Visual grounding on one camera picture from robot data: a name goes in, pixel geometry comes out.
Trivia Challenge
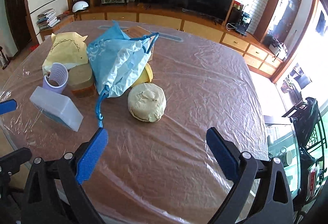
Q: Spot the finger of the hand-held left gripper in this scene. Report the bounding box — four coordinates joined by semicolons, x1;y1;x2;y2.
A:
0;99;17;115
0;147;32;182

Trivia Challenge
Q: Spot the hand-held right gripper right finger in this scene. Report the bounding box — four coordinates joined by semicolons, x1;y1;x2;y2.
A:
206;127;294;224

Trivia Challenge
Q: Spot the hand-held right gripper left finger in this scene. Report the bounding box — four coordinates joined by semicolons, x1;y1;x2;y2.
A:
22;127;108;224

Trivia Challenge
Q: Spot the brown lidded jar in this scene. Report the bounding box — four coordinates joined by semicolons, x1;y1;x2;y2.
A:
68;63;95;100

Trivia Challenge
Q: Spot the round cream cake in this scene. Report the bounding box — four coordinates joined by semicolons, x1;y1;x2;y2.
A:
128;83;167;123

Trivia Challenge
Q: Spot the yellow paper bag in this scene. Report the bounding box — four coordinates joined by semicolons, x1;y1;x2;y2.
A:
42;32;89;75

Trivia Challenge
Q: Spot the blue white drawstring bag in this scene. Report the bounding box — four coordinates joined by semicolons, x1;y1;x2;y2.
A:
87;20;160;128

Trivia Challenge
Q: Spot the brown cardboard box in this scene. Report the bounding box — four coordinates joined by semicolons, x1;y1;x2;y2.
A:
122;26;155;61

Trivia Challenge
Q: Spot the white plastic box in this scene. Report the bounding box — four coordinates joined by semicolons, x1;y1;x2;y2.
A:
29;86;84;132

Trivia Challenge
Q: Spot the dark wooden door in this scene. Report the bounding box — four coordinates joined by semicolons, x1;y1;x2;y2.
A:
3;0;33;58

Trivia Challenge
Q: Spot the stack of books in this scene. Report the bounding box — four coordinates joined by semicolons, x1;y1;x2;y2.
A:
36;8;61;31

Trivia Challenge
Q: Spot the yellow plastic cup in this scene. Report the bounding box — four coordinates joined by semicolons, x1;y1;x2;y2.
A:
131;63;154;88

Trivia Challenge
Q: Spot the grey bag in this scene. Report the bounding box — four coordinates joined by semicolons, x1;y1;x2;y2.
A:
269;37;288;61

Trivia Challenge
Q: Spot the white helmet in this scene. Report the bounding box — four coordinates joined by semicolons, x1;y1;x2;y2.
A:
72;1;90;13

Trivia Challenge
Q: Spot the black coffee machine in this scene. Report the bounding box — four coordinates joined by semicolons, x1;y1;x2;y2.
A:
227;5;253;36

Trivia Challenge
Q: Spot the wooden television cabinet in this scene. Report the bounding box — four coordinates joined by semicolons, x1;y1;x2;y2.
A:
74;1;285;77

